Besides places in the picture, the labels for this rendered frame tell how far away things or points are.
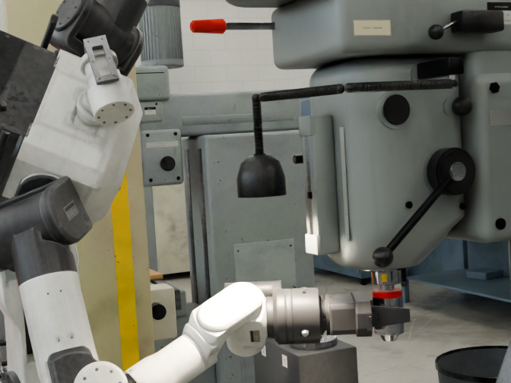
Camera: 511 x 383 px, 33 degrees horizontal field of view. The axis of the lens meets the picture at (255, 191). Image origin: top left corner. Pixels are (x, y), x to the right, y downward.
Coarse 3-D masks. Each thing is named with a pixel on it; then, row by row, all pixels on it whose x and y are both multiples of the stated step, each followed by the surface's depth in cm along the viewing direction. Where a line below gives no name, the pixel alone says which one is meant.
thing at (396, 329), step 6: (378, 300) 134; (384, 300) 134; (390, 300) 134; (396, 300) 134; (402, 300) 136; (390, 306) 134; (396, 306) 134; (402, 306) 135; (396, 324) 134; (402, 324) 135; (378, 330) 135; (384, 330) 134; (390, 330) 134; (396, 330) 134; (402, 330) 135
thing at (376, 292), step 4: (396, 288) 137; (376, 292) 135; (380, 292) 134; (384, 292) 134; (388, 292) 134; (392, 292) 134; (396, 292) 134; (400, 292) 135; (376, 296) 135; (380, 296) 134; (384, 296) 134; (388, 296) 134; (392, 296) 134; (396, 296) 134; (400, 296) 135
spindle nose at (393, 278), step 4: (372, 272) 135; (376, 272) 134; (380, 272) 134; (384, 272) 134; (388, 272) 133; (392, 272) 134; (396, 272) 134; (400, 272) 135; (372, 276) 135; (376, 276) 134; (380, 276) 134; (388, 276) 133; (392, 276) 134; (396, 276) 134; (400, 276) 135; (372, 280) 136; (376, 280) 134; (380, 280) 134; (388, 280) 134; (392, 280) 134; (396, 280) 134; (400, 280) 135; (376, 284) 134; (380, 284) 134; (384, 284) 134; (388, 284) 134; (392, 284) 134
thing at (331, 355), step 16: (336, 336) 161; (272, 352) 164; (288, 352) 157; (304, 352) 155; (320, 352) 155; (336, 352) 156; (352, 352) 157; (256, 368) 172; (272, 368) 164; (288, 368) 157; (304, 368) 153; (320, 368) 155; (336, 368) 156; (352, 368) 157
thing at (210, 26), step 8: (192, 24) 132; (200, 24) 132; (208, 24) 132; (216, 24) 133; (224, 24) 133; (232, 24) 134; (240, 24) 135; (248, 24) 136; (256, 24) 136; (264, 24) 137; (272, 24) 137; (192, 32) 133; (200, 32) 133; (208, 32) 133; (216, 32) 134
